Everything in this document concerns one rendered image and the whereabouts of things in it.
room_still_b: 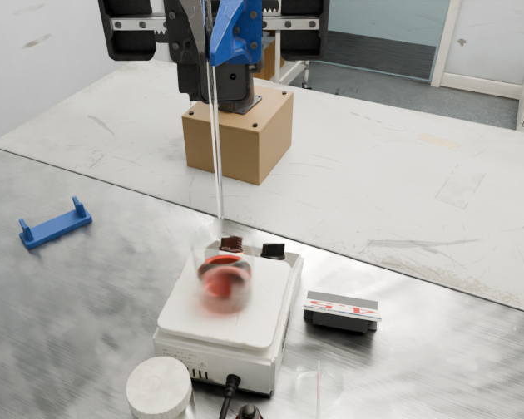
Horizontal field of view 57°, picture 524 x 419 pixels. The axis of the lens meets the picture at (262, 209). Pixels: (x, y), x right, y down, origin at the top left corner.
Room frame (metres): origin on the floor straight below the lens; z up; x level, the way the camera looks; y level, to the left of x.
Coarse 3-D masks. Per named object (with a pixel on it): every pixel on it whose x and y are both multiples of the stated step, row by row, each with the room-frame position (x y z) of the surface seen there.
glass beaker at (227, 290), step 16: (208, 224) 0.37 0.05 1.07; (224, 224) 0.37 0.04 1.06; (240, 224) 0.36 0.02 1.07; (192, 240) 0.34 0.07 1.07; (208, 240) 0.36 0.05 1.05; (224, 240) 0.37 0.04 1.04; (240, 240) 0.36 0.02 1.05; (256, 240) 0.34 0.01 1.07; (192, 256) 0.33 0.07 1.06; (208, 256) 0.36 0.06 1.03; (240, 256) 0.36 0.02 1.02; (208, 272) 0.31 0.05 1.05; (224, 272) 0.31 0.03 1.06; (240, 272) 0.32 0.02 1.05; (208, 288) 0.31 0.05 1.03; (224, 288) 0.31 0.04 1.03; (240, 288) 0.32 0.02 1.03; (208, 304) 0.31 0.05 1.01; (224, 304) 0.31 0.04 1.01; (240, 304) 0.31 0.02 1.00
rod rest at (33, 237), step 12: (60, 216) 0.56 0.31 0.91; (72, 216) 0.56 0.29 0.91; (84, 216) 0.56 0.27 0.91; (24, 228) 0.51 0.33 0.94; (36, 228) 0.54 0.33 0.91; (48, 228) 0.54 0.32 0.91; (60, 228) 0.54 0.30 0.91; (72, 228) 0.54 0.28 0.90; (24, 240) 0.51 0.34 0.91; (36, 240) 0.51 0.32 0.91; (48, 240) 0.52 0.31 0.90
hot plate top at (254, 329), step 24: (192, 264) 0.39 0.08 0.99; (264, 264) 0.39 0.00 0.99; (288, 264) 0.39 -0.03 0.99; (192, 288) 0.35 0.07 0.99; (264, 288) 0.35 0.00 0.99; (168, 312) 0.32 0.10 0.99; (192, 312) 0.32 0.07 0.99; (264, 312) 0.32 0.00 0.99; (192, 336) 0.29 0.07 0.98; (216, 336) 0.29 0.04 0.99; (240, 336) 0.29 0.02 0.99; (264, 336) 0.29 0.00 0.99
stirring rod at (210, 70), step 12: (204, 0) 0.35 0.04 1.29; (204, 12) 0.35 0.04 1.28; (204, 24) 0.35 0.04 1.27; (216, 96) 0.35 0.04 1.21; (216, 108) 0.35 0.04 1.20; (216, 120) 0.35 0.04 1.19; (216, 132) 0.34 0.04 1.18; (216, 144) 0.34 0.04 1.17; (216, 156) 0.34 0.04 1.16; (216, 168) 0.34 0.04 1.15; (216, 180) 0.34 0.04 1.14; (216, 192) 0.34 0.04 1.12
